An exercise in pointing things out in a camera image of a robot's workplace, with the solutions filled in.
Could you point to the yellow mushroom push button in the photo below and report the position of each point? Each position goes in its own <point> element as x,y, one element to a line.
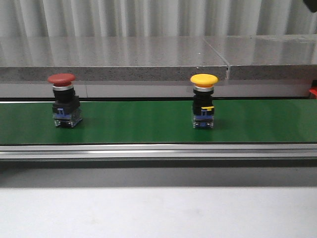
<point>202,106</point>

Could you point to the red mushroom push button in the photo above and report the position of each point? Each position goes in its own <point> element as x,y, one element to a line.
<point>66,108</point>

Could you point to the grey stone counter slab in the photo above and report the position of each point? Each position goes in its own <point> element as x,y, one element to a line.
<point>288,57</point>

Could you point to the green conveyor belt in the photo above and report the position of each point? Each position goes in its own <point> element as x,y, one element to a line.
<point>237,121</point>

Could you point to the red plastic object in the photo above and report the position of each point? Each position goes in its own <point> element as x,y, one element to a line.
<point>313,90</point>

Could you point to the white pleated curtain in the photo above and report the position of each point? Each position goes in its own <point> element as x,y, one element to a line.
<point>124,18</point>

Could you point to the aluminium conveyor side rail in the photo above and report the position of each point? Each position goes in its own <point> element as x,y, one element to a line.
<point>155,155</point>

